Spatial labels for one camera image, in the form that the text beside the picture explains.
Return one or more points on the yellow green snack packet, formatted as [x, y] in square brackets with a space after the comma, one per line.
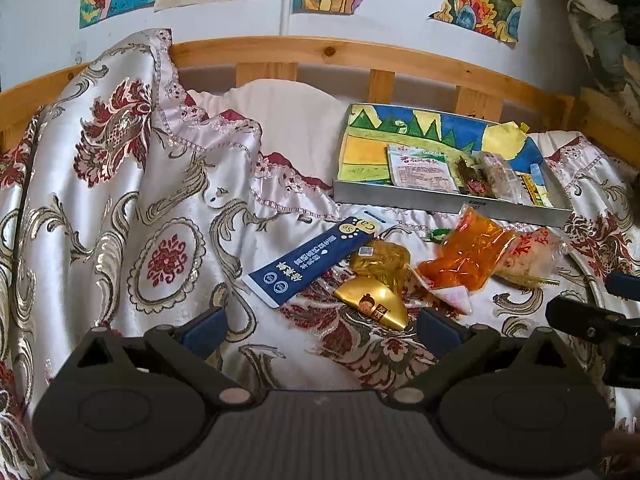
[530, 187]

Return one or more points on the grey shallow tray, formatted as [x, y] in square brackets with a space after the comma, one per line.
[400, 200]

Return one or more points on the satin floral blanket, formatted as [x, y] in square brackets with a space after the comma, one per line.
[100, 210]

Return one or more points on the orange clear snack packet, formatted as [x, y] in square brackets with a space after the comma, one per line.
[465, 255]

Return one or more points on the green white snack packet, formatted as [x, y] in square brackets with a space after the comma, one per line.
[420, 167]

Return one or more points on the amber clear snack packet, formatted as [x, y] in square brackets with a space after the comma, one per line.
[382, 262]

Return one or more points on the white pillow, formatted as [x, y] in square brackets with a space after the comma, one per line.
[290, 125]

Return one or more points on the navy white strip packet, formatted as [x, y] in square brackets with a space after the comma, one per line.
[310, 265]

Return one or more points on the gold ingot snack packet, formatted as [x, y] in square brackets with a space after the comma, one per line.
[372, 305]

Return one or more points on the dark brown snack packet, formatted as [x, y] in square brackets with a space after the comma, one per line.
[472, 177]

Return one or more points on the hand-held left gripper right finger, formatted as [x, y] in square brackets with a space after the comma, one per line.
[440, 329]

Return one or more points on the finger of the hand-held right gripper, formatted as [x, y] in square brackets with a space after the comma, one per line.
[625, 285]
[585, 317]

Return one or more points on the leaf print cloth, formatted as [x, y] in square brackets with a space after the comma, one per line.
[600, 35]

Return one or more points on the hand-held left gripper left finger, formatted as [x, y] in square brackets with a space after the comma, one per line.
[206, 329]

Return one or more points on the clear red print cracker packet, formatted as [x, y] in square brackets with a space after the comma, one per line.
[532, 255]

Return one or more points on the small green stick packet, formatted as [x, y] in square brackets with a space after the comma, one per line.
[439, 235]

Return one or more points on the clear bread packet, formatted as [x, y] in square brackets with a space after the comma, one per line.
[497, 175]

